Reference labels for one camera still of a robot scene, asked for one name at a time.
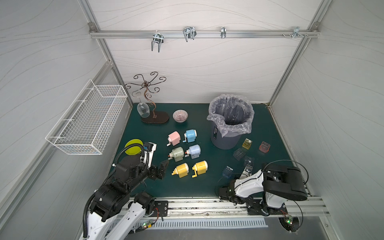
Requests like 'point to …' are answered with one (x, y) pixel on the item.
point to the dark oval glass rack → (161, 118)
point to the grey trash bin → (217, 142)
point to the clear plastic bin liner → (232, 114)
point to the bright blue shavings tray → (228, 172)
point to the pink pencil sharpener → (174, 138)
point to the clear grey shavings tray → (248, 160)
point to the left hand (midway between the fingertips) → (159, 158)
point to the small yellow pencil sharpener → (181, 170)
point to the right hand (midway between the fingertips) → (240, 175)
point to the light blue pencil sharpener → (190, 135)
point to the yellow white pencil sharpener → (200, 168)
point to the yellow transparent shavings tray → (247, 143)
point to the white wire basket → (85, 127)
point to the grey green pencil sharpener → (177, 154)
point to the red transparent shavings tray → (264, 147)
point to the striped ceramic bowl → (180, 115)
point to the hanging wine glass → (143, 109)
